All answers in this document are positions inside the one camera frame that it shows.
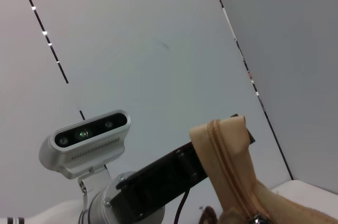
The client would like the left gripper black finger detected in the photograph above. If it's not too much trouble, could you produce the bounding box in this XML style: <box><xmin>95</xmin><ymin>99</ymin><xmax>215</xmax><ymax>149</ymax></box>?
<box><xmin>229</xmin><ymin>113</ymin><xmax>257</xmax><ymax>146</ymax></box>
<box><xmin>173</xmin><ymin>141</ymin><xmax>212</xmax><ymax>183</ymax></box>

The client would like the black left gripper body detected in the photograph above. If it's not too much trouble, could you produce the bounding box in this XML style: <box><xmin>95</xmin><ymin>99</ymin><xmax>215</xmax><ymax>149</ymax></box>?
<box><xmin>109</xmin><ymin>151</ymin><xmax>207</xmax><ymax>222</ymax></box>

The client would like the khaki fabric food bag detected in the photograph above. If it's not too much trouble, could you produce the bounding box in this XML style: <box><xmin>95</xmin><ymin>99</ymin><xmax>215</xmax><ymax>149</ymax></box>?
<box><xmin>189</xmin><ymin>115</ymin><xmax>338</xmax><ymax>224</ymax></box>

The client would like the silver zipper pull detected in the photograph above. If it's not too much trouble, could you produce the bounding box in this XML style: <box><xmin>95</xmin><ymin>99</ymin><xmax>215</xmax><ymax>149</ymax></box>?
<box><xmin>248</xmin><ymin>212</ymin><xmax>268</xmax><ymax>224</ymax></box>

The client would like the left gripper cable with plugs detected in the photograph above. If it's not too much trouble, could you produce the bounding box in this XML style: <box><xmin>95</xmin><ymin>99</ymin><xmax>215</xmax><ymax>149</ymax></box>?
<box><xmin>173</xmin><ymin>188</ymin><xmax>191</xmax><ymax>224</ymax></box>

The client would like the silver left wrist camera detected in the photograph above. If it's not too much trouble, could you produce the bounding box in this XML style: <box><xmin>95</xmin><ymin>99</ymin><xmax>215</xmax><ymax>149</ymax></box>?
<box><xmin>39</xmin><ymin>109</ymin><xmax>132</xmax><ymax>209</ymax></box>

